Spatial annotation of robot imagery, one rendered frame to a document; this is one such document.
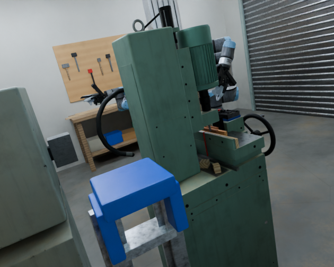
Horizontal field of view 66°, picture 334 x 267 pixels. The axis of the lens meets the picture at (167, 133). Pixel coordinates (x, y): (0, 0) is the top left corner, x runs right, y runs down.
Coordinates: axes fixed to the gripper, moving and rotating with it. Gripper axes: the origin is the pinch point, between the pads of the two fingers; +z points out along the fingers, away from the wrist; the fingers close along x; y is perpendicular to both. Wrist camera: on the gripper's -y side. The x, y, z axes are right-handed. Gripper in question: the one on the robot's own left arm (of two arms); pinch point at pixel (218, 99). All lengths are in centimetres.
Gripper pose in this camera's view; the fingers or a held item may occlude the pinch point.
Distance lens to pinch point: 163.0
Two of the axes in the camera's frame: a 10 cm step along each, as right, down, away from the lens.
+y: -8.5, -2.0, -4.8
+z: -2.4, 9.7, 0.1
